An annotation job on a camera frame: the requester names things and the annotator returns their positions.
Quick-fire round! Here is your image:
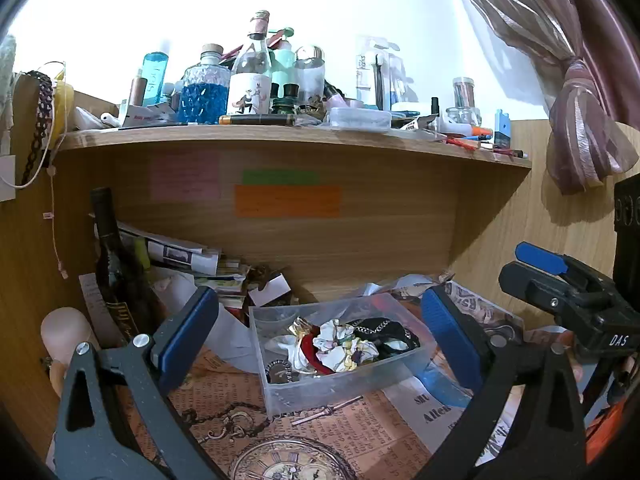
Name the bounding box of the clear blister pack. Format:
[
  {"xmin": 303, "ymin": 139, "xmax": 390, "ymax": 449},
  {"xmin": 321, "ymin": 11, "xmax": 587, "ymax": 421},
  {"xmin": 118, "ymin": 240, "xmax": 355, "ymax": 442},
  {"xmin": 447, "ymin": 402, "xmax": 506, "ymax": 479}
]
[{"xmin": 356, "ymin": 35, "xmax": 401, "ymax": 106}]

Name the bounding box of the frosted jar with silver lid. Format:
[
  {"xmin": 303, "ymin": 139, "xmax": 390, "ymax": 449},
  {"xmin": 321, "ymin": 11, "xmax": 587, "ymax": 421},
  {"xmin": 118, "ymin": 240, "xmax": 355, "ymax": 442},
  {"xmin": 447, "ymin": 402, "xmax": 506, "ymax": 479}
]
[{"xmin": 294, "ymin": 45, "xmax": 327, "ymax": 106}]

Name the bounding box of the small jar with dark lid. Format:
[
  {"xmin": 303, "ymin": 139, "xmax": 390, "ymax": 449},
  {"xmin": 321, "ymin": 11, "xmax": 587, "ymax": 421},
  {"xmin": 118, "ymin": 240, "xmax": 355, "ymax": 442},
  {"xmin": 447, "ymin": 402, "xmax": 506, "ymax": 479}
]
[{"xmin": 452, "ymin": 77, "xmax": 476, "ymax": 110}]

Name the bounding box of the pink sticky note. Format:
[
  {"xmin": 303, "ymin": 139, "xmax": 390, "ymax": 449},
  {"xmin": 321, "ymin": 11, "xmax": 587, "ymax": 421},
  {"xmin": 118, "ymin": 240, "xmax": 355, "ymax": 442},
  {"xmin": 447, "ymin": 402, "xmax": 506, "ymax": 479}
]
[{"xmin": 150, "ymin": 162, "xmax": 222, "ymax": 201}]

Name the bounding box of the clear plastic box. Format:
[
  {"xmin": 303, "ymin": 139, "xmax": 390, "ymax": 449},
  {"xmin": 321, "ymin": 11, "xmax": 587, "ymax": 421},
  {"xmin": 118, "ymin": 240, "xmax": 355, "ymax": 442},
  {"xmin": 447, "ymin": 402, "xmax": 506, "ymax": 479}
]
[{"xmin": 248, "ymin": 292, "xmax": 437, "ymax": 416}]

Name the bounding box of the mint green pump bottle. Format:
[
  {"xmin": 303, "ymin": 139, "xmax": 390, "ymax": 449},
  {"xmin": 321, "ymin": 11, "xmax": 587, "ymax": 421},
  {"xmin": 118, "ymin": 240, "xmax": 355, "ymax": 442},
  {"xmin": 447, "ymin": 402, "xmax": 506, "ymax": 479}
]
[{"xmin": 270, "ymin": 27, "xmax": 297, "ymax": 101}]

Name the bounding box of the orange sticky note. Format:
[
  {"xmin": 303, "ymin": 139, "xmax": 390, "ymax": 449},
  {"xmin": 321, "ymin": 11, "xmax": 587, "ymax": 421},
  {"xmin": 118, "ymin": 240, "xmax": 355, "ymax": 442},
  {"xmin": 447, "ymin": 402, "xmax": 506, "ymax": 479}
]
[{"xmin": 235, "ymin": 185, "xmax": 343, "ymax": 218}]

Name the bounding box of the yellow plastic object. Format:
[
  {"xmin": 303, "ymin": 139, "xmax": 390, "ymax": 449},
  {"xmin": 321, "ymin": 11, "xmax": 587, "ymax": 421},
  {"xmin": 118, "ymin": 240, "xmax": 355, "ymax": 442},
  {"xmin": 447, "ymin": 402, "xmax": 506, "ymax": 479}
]
[{"xmin": 50, "ymin": 80, "xmax": 75, "ymax": 136}]

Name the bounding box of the light blue tall bottle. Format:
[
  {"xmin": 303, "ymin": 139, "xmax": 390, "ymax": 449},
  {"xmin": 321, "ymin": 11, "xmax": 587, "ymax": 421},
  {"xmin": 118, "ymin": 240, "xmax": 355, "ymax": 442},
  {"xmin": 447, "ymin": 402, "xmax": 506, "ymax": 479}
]
[{"xmin": 141, "ymin": 51, "xmax": 169, "ymax": 107}]

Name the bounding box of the dark wine bottle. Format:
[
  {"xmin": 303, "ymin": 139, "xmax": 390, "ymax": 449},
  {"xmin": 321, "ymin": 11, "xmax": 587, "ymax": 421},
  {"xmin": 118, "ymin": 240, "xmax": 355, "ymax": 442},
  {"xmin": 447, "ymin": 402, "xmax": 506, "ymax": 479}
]
[{"xmin": 90, "ymin": 187, "xmax": 161, "ymax": 346}]

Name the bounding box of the blue plastic sheet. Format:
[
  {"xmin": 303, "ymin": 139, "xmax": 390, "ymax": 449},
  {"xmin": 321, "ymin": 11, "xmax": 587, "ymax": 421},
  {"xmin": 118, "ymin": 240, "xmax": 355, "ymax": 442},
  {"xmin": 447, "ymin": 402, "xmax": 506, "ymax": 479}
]
[{"xmin": 417, "ymin": 362, "xmax": 473, "ymax": 408}]

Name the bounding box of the black lace band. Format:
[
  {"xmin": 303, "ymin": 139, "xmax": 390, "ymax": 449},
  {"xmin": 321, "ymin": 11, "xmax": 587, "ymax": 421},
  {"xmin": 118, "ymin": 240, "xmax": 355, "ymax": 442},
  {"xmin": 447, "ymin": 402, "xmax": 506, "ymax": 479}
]
[{"xmin": 20, "ymin": 71, "xmax": 55, "ymax": 186}]

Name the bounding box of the pale pink cylinder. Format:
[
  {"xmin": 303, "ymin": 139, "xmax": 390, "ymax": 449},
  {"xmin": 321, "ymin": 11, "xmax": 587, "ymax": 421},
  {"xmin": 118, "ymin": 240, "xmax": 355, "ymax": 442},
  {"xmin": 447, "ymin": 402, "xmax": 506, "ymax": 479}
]
[{"xmin": 40, "ymin": 307, "xmax": 101, "ymax": 393}]

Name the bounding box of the stack of small booklets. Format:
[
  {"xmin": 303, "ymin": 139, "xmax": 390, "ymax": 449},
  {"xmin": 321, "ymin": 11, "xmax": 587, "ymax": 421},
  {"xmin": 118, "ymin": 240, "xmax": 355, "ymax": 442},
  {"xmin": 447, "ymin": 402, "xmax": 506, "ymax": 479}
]
[{"xmin": 197, "ymin": 257, "xmax": 251, "ymax": 311}]

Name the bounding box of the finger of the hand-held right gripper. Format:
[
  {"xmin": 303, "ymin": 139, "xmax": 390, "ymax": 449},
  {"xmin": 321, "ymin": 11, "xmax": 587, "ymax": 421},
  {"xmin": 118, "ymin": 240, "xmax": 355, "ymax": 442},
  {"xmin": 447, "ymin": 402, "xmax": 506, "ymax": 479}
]
[
  {"xmin": 515, "ymin": 241, "xmax": 587, "ymax": 277},
  {"xmin": 498, "ymin": 261, "xmax": 581, "ymax": 323}
]

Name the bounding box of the translucent plastic bag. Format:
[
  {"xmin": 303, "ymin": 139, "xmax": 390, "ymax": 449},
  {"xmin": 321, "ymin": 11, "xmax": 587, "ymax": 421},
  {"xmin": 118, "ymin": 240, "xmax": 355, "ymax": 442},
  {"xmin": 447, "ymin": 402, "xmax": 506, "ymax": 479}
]
[{"xmin": 155, "ymin": 270, "xmax": 261, "ymax": 373}]

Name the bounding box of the dark brown pen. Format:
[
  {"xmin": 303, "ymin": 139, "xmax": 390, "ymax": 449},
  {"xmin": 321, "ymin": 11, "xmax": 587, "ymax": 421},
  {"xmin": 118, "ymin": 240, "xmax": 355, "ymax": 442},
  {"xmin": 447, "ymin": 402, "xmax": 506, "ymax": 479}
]
[{"xmin": 219, "ymin": 114, "xmax": 297, "ymax": 126}]

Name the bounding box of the white towel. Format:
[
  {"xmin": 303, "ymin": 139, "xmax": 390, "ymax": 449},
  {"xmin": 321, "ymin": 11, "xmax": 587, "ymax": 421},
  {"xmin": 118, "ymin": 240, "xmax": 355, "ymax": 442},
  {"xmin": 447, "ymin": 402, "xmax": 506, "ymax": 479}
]
[{"xmin": 0, "ymin": 35, "xmax": 17, "ymax": 111}]

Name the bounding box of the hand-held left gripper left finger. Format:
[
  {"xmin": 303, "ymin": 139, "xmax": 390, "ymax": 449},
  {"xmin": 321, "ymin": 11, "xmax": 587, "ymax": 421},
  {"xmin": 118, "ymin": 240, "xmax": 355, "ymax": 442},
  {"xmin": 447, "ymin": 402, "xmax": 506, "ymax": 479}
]
[{"xmin": 54, "ymin": 286, "xmax": 228, "ymax": 480}]

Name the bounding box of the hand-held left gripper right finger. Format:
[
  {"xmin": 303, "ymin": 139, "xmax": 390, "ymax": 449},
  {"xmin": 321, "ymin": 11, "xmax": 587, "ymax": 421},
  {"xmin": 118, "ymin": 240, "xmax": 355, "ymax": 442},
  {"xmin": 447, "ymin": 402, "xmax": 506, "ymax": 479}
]
[{"xmin": 415, "ymin": 286, "xmax": 587, "ymax": 480}]

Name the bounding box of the small white box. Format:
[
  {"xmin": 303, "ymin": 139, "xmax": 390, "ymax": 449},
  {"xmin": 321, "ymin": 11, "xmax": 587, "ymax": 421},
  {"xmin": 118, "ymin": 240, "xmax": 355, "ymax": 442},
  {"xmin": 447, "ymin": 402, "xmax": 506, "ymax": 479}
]
[{"xmin": 248, "ymin": 272, "xmax": 292, "ymax": 307}]

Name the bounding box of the green sticky note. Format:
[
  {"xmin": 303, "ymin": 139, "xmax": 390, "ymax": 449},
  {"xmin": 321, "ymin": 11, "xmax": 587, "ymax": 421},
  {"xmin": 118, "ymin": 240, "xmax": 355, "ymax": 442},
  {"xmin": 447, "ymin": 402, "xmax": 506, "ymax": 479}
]
[{"xmin": 242, "ymin": 170, "xmax": 320, "ymax": 186}]

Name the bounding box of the pink striped curtain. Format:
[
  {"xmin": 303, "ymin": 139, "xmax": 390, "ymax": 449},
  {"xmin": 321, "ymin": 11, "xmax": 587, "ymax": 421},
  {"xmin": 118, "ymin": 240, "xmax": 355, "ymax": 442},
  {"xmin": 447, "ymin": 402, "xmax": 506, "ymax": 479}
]
[{"xmin": 442, "ymin": 0, "xmax": 640, "ymax": 196}]

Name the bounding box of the wooden shelf board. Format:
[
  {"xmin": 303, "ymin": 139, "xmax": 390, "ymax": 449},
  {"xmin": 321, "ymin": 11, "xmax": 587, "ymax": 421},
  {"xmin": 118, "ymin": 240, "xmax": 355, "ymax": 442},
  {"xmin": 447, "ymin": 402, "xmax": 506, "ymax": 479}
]
[{"xmin": 55, "ymin": 127, "xmax": 533, "ymax": 170}]

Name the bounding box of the white charger cable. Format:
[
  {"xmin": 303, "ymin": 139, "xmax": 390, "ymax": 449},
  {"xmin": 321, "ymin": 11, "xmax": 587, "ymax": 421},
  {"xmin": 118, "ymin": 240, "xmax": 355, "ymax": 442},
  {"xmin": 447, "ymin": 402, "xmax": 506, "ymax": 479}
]
[{"xmin": 10, "ymin": 61, "xmax": 68, "ymax": 278}]

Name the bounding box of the white power adapter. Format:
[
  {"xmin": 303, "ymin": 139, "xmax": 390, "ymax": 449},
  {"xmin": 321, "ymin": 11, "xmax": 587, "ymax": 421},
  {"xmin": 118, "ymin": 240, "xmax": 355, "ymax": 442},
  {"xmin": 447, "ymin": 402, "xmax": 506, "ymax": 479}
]
[{"xmin": 0, "ymin": 155, "xmax": 16, "ymax": 202}]

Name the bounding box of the red fabric pouch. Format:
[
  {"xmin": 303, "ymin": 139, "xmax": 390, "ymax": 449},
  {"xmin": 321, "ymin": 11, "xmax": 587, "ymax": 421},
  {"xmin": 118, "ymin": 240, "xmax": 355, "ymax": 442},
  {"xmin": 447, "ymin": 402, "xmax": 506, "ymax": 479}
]
[{"xmin": 299, "ymin": 332, "xmax": 336, "ymax": 376}]

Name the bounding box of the blue plastic block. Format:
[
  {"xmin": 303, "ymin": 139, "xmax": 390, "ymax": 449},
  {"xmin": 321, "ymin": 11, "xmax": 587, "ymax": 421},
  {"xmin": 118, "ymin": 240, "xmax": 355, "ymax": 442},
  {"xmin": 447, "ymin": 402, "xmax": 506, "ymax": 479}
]
[{"xmin": 494, "ymin": 109, "xmax": 512, "ymax": 150}]

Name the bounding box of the clear plastic case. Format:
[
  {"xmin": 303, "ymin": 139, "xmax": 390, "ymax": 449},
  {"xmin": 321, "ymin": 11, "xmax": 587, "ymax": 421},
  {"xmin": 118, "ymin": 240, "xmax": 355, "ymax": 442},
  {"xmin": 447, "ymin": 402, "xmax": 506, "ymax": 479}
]
[{"xmin": 327, "ymin": 106, "xmax": 392, "ymax": 131}]

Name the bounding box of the white floral scrunchie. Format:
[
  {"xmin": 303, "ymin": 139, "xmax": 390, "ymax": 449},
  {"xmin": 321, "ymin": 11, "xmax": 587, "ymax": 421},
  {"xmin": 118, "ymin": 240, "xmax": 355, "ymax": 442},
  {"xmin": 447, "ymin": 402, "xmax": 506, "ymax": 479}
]
[{"xmin": 312, "ymin": 319, "xmax": 381, "ymax": 373}]

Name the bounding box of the clear bottle with white label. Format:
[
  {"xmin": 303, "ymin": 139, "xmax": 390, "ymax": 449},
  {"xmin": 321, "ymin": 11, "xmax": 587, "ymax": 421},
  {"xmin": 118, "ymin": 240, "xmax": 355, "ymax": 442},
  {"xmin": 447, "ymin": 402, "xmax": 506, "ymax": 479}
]
[{"xmin": 227, "ymin": 10, "xmax": 273, "ymax": 116}]

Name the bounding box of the newspaper print desk mat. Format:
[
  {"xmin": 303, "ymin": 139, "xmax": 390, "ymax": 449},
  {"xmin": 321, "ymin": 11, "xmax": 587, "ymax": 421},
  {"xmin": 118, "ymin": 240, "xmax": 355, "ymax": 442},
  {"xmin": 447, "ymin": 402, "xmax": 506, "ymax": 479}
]
[{"xmin": 45, "ymin": 280, "xmax": 526, "ymax": 480}]

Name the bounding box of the stack of folded papers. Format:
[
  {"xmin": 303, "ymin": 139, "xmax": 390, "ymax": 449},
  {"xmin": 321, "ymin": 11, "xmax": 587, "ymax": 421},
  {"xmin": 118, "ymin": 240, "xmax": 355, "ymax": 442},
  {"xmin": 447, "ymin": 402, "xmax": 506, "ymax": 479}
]
[{"xmin": 95, "ymin": 220, "xmax": 223, "ymax": 276}]

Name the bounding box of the blue diamond-cut glass bottle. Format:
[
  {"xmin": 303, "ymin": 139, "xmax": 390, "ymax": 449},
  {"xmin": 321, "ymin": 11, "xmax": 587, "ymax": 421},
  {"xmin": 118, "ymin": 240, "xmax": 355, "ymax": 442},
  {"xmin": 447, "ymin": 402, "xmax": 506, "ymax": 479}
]
[{"xmin": 179, "ymin": 44, "xmax": 232, "ymax": 123}]

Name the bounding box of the small clear glass bottle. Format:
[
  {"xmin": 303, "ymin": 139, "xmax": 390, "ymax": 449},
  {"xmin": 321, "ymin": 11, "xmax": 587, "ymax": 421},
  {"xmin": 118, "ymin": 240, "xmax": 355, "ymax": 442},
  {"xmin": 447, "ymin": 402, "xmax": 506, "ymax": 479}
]
[{"xmin": 445, "ymin": 106, "xmax": 478, "ymax": 126}]

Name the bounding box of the black pouch with gold chain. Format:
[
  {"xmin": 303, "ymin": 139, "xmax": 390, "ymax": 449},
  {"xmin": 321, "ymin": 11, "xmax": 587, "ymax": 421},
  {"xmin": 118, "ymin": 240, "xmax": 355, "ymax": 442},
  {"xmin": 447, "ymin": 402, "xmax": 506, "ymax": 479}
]
[{"xmin": 345, "ymin": 317, "xmax": 421, "ymax": 356}]

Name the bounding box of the white cardboard tube box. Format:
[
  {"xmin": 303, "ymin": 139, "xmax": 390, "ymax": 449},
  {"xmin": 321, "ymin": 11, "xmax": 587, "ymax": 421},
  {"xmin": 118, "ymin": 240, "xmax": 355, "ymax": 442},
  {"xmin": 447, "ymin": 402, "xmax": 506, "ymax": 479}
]
[{"xmin": 120, "ymin": 102, "xmax": 173, "ymax": 128}]

